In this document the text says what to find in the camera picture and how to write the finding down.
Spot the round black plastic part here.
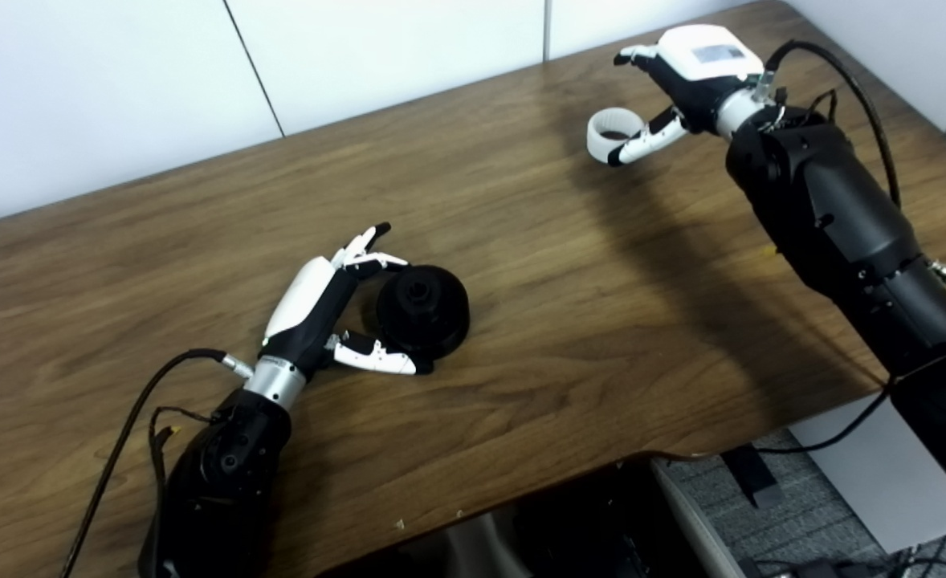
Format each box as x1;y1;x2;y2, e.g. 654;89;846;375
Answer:
363;265;471;366

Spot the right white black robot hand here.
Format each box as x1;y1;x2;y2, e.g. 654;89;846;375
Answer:
606;24;765;167

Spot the left arm thin wire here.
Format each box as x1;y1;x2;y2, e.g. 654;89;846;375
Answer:
149;406;221;499

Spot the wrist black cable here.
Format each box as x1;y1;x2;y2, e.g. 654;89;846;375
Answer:
754;39;903;457
59;348;255;578

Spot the black flat strap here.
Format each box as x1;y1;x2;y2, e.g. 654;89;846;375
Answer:
720;443;781;508

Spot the glossy black robot torso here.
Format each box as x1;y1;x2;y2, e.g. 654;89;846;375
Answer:
320;458;747;578

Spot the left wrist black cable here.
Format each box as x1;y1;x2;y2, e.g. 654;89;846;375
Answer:
59;348;255;578

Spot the right arm thin wire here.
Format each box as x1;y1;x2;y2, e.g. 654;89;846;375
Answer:
770;88;839;133

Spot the arm thin wire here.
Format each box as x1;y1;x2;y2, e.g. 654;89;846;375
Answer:
149;406;221;499
770;88;839;133

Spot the white toothed plastic ring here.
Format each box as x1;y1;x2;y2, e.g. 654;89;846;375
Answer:
586;107;647;166

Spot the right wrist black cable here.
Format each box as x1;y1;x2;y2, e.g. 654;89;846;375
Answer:
754;39;903;457

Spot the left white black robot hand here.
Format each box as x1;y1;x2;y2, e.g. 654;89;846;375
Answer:
260;222;434;380

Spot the white flat board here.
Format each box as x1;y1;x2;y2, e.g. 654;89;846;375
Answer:
789;393;946;555

